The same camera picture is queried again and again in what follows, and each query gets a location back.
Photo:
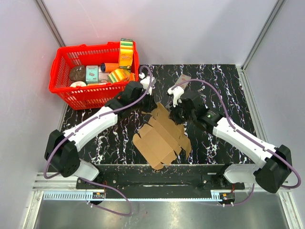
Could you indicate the red plastic shopping basket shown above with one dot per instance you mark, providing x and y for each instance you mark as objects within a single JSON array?
[{"x": 90, "y": 96}]

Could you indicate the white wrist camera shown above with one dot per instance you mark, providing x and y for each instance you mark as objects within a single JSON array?
[
  {"x": 147, "y": 82},
  {"x": 176, "y": 92}
]

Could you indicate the lying yellow green sponge pack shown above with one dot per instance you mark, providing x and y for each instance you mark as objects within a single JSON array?
[{"x": 119, "y": 75}]

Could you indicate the orange cylinder can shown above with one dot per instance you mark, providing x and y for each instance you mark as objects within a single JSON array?
[{"x": 107, "y": 67}]

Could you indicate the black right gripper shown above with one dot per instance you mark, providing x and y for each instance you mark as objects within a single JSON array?
[{"x": 173, "y": 115}]

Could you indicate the orange snack packet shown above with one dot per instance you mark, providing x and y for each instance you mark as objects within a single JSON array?
[{"x": 131, "y": 77}]

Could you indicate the pink white flat box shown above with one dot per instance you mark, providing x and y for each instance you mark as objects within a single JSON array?
[{"x": 102, "y": 77}]

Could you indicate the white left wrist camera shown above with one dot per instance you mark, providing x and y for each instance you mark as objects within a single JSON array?
[{"x": 147, "y": 82}]

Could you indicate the brown cardboard box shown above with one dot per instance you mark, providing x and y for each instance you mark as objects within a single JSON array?
[{"x": 160, "y": 140}]

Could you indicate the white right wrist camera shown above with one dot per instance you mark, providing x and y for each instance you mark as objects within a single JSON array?
[{"x": 176, "y": 92}]

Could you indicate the grey card box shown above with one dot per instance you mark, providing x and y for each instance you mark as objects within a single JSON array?
[{"x": 183, "y": 78}]

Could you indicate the teal small box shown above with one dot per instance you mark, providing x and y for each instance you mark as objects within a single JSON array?
[{"x": 92, "y": 74}]

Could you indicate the brown round bread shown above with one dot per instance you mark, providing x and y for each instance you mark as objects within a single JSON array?
[{"x": 78, "y": 73}]

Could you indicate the tall yellow green sponge pack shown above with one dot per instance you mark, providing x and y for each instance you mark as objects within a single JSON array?
[{"x": 126, "y": 53}]

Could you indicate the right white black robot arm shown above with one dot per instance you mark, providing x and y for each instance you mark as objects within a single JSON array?
[{"x": 271, "y": 165}]

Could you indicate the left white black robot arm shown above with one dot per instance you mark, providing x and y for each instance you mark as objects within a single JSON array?
[{"x": 62, "y": 151}]

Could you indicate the white round tape roll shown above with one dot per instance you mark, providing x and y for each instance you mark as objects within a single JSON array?
[{"x": 78, "y": 84}]

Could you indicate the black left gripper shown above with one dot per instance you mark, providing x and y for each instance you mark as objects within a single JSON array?
[{"x": 152, "y": 104}]

